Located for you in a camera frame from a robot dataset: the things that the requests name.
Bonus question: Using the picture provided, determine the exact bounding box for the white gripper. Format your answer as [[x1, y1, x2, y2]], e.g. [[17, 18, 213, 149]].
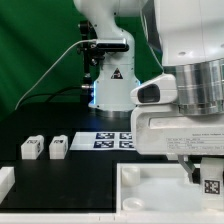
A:
[[131, 105, 224, 183]]

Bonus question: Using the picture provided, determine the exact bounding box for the white square table top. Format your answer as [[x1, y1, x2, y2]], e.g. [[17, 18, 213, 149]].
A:
[[117, 163, 221, 213]]

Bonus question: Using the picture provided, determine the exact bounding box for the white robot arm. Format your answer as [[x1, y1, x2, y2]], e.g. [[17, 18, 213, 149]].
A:
[[73, 0, 224, 185]]

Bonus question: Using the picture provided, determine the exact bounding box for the apriltag marker sheet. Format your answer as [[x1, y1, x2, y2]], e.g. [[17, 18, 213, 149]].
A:
[[70, 132, 134, 151]]

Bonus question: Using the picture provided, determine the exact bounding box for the white obstacle block left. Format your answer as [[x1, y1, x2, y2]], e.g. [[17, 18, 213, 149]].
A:
[[0, 167, 15, 204]]

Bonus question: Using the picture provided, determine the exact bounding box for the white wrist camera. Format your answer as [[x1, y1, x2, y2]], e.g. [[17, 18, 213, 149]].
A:
[[130, 74, 178, 106]]

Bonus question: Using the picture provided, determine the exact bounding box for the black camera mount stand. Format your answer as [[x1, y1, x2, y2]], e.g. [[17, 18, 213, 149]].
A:
[[77, 20, 129, 88]]

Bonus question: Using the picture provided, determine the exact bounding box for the black cable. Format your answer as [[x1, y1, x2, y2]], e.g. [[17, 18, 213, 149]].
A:
[[16, 87, 84, 109]]

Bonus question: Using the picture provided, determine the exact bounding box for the white cable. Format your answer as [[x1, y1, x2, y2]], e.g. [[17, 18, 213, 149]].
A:
[[14, 39, 98, 110]]

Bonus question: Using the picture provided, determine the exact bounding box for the white table front rail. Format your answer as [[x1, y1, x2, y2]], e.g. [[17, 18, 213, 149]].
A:
[[0, 213, 224, 224]]

